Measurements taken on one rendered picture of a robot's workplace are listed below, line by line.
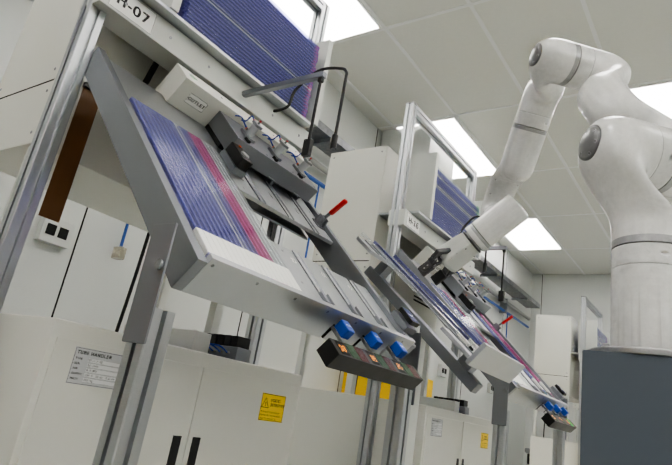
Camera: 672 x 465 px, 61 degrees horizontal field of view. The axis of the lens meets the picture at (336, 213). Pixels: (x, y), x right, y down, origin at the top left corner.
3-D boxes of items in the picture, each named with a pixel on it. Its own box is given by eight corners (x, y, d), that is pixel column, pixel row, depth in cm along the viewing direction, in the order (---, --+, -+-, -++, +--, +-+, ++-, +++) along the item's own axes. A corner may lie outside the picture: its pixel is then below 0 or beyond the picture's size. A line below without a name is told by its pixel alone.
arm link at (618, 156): (709, 252, 92) (702, 122, 100) (607, 227, 89) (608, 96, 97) (654, 267, 103) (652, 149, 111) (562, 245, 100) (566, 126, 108)
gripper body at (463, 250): (473, 236, 165) (443, 259, 167) (461, 223, 157) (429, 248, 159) (488, 254, 160) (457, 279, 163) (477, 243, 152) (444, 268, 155)
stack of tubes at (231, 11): (306, 119, 179) (320, 48, 188) (183, 19, 141) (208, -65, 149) (276, 125, 187) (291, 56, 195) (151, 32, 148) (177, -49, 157)
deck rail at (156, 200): (181, 291, 84) (208, 262, 83) (170, 288, 82) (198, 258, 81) (88, 71, 129) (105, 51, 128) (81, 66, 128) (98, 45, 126)
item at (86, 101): (62, 223, 131) (106, 93, 142) (39, 214, 127) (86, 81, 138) (59, 223, 131) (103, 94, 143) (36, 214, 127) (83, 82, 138)
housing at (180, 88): (276, 195, 176) (307, 162, 174) (150, 119, 139) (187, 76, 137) (266, 180, 181) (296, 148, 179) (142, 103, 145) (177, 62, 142)
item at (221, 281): (394, 362, 133) (416, 342, 132) (181, 291, 84) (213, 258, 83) (391, 358, 134) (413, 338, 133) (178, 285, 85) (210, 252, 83)
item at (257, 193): (321, 254, 158) (333, 241, 157) (122, 149, 108) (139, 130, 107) (273, 185, 179) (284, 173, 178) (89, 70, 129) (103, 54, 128)
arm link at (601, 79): (617, 197, 101) (696, 217, 103) (658, 141, 93) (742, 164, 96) (541, 76, 140) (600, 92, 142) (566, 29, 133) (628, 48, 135)
